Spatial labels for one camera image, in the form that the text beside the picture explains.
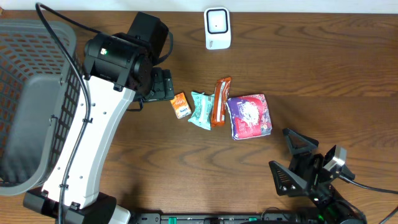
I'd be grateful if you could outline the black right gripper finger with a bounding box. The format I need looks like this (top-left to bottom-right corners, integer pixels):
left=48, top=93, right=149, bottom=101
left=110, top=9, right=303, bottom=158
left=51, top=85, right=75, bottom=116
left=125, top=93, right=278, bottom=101
left=269, top=161, right=309, bottom=197
left=282, top=128, right=319, bottom=156

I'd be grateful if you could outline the small orange white box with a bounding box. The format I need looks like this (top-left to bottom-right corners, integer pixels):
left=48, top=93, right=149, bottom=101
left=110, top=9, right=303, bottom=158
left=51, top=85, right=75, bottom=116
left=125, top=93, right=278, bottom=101
left=170, top=93, right=192, bottom=119

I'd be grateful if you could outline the teal snack wrapper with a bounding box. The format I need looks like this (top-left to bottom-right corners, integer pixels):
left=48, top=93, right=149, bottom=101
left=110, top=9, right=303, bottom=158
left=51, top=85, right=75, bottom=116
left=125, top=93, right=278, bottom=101
left=188, top=91, right=215, bottom=131

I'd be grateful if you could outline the purple red snack packet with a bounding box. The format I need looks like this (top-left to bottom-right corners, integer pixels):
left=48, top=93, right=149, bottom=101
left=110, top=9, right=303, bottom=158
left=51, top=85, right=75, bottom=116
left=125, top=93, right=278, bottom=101
left=227, top=94, right=272, bottom=140

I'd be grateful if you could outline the orange snack bar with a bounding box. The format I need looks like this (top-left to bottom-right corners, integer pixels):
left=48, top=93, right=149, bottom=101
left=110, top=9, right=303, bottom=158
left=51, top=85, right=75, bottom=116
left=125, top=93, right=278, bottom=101
left=211, top=77, right=232, bottom=128

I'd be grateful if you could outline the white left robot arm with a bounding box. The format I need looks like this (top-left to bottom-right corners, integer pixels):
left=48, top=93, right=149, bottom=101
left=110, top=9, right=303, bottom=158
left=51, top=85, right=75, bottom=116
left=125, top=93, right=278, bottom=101
left=23, top=12, right=174, bottom=223

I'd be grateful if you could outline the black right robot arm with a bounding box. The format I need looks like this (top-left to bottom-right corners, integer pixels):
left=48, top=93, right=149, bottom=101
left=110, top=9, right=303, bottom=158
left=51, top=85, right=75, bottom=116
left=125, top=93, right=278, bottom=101
left=269, top=128, right=366, bottom=223

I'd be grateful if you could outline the white barcode scanner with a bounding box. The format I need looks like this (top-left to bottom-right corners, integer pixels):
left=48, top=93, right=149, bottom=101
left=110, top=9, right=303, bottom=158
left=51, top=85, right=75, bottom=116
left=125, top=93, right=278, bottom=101
left=203, top=7, right=232, bottom=50

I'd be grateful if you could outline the grey plastic basket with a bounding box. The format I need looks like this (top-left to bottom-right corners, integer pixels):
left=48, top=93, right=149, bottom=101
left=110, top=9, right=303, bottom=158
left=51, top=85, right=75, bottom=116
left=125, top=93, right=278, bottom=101
left=1, top=19, right=80, bottom=196

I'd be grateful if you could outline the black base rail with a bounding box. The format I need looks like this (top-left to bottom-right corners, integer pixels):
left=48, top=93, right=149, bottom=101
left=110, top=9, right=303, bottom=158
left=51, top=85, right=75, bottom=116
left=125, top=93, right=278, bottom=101
left=128, top=211, right=312, bottom=224

